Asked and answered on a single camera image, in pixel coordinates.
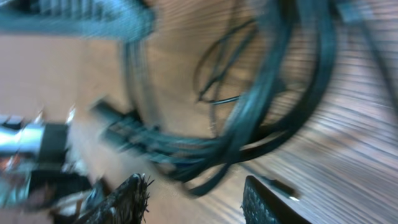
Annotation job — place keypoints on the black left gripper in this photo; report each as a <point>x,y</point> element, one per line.
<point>35,169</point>

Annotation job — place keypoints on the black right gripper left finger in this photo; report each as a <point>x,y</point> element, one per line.
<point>125,205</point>

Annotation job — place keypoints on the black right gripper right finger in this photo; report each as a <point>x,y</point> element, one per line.
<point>262,206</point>

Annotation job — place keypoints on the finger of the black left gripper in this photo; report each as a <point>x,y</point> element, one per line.
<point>97,19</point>

